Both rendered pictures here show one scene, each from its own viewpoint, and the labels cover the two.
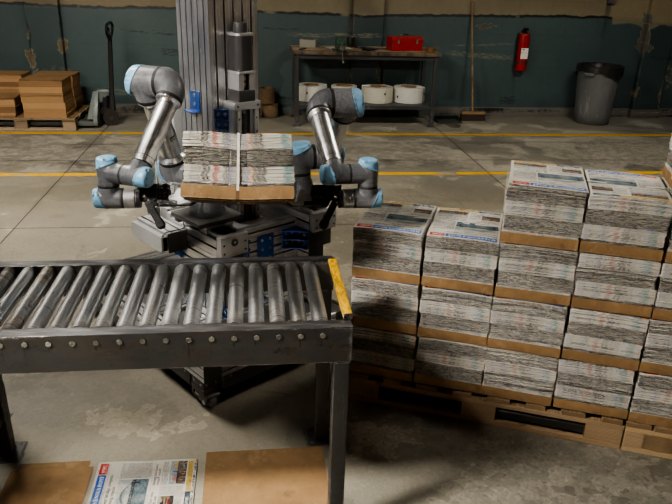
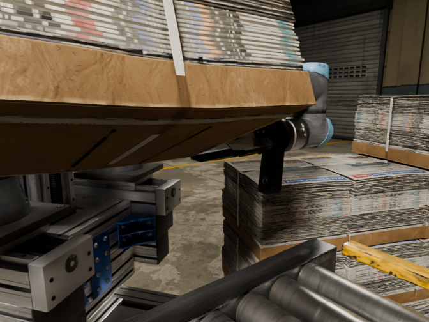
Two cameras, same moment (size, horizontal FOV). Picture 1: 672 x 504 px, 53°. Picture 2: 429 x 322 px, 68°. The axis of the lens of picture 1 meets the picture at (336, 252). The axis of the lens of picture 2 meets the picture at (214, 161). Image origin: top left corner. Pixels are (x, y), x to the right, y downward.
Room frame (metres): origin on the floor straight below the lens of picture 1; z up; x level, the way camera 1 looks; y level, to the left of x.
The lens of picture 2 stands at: (1.93, 0.46, 1.06)
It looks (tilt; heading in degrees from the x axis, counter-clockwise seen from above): 11 degrees down; 329
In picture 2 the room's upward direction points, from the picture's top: straight up
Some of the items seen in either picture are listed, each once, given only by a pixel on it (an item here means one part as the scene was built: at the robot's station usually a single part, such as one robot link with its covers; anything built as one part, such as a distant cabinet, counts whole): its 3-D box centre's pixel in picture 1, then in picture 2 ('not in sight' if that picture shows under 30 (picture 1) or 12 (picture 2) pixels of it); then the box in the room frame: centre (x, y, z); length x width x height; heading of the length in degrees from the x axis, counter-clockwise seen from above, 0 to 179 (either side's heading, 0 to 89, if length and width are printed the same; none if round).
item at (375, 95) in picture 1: (362, 78); not in sight; (8.75, -0.27, 0.55); 1.80 x 0.70 x 1.09; 97
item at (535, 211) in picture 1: (542, 204); (419, 128); (2.57, -0.81, 0.95); 0.38 x 0.29 x 0.23; 165
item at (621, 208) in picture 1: (619, 212); not in sight; (2.49, -1.09, 0.95); 0.38 x 0.29 x 0.23; 165
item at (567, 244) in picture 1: (538, 224); (417, 151); (2.56, -0.81, 0.86); 0.38 x 0.29 x 0.04; 165
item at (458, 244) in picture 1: (490, 317); (375, 263); (2.60, -0.68, 0.42); 1.17 x 0.39 x 0.83; 75
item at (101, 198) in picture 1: (109, 197); not in sight; (2.34, 0.83, 0.99); 0.11 x 0.08 x 0.09; 97
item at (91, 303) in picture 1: (93, 300); not in sight; (1.94, 0.78, 0.77); 0.47 x 0.05 x 0.05; 7
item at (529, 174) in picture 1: (547, 175); (424, 96); (2.56, -0.81, 1.06); 0.37 x 0.29 x 0.01; 165
